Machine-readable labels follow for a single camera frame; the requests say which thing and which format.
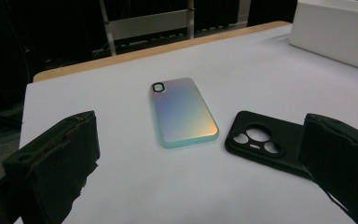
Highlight iridescent phone case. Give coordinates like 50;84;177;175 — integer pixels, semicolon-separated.
149;77;220;149

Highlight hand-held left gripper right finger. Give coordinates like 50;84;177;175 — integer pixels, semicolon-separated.
297;113;358;224

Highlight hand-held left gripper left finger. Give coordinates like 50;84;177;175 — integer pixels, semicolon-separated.
2;110;101;224

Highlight white metal stand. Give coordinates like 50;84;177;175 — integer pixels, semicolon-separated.
98;0;197;56

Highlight white table sheet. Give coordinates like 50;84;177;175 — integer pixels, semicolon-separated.
13;23;358;224

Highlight black phone case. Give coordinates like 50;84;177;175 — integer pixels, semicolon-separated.
224;110;313;181

